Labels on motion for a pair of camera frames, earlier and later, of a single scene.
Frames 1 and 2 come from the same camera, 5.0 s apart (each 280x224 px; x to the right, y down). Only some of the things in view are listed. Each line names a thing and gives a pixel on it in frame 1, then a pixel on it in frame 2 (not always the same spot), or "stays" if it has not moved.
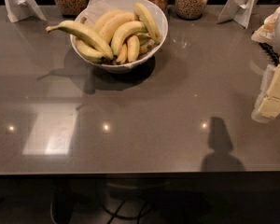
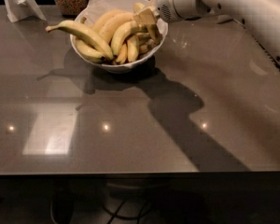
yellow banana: (150, 26) stays
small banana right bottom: (145, 48) stays
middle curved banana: (125, 30) stays
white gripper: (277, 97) to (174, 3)
